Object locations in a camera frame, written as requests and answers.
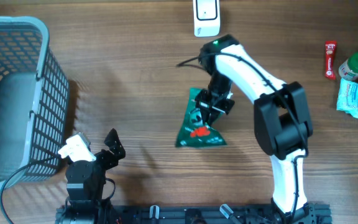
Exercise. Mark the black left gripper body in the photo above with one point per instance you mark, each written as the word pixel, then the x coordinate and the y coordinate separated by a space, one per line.
pixel 105 160

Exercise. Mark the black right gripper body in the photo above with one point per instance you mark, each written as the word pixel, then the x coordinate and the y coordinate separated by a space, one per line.
pixel 214 101

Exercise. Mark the green 3M gloves package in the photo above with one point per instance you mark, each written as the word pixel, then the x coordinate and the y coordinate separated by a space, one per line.
pixel 194 132

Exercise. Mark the red Nescafe stick sachet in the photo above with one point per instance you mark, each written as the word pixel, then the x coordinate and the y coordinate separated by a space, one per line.
pixel 330 49

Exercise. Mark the light blue tissue pack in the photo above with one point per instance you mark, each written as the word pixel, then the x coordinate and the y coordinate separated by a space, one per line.
pixel 347 100

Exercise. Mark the green lid seasoning jar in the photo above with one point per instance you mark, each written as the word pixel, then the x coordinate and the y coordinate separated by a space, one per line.
pixel 349 69

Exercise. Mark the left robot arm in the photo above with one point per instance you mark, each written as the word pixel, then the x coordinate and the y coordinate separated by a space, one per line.
pixel 86 177

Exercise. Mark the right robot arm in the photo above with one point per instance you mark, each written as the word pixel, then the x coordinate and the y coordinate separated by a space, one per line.
pixel 282 121

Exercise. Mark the white barcode scanner box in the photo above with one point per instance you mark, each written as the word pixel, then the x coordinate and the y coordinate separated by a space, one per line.
pixel 207 19

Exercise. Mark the grey plastic shopping basket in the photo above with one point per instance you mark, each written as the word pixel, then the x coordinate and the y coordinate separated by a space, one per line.
pixel 34 96

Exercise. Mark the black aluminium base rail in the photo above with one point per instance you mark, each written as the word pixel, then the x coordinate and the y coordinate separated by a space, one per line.
pixel 259 213

